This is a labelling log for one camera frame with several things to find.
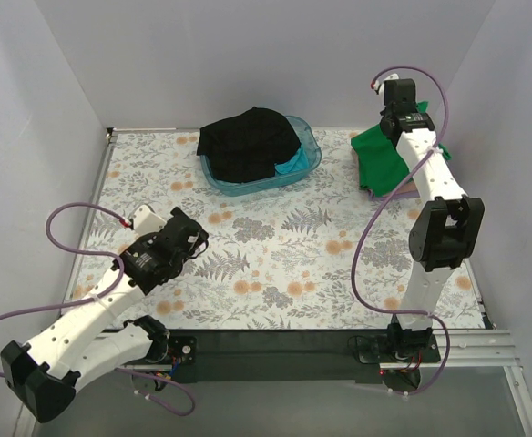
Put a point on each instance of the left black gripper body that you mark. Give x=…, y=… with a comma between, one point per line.
x=192, y=234

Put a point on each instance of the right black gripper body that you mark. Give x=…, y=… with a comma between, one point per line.
x=399, y=91

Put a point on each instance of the green t-shirt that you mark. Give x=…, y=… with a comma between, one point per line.
x=380, y=168

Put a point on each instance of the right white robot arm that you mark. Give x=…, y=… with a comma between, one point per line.
x=445, y=232

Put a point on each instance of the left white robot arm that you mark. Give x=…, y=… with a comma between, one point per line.
x=46, y=372

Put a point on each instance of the folded pink t-shirt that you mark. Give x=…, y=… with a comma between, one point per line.
x=409, y=186

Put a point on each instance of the folded lavender t-shirt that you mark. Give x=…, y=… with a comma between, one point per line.
x=397, y=195

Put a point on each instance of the blue plastic basket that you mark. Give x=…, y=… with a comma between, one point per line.
x=310, y=155

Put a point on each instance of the light blue t-shirt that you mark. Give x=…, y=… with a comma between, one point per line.
x=298, y=162

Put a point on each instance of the black t-shirt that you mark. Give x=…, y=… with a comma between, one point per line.
x=246, y=147

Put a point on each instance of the floral table mat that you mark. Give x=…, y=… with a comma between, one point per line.
x=317, y=254

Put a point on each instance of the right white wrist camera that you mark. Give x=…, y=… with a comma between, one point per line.
x=378, y=86

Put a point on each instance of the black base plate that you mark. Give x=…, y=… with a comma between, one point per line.
x=287, y=355

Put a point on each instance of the aluminium frame rail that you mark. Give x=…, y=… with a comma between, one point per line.
x=482, y=348

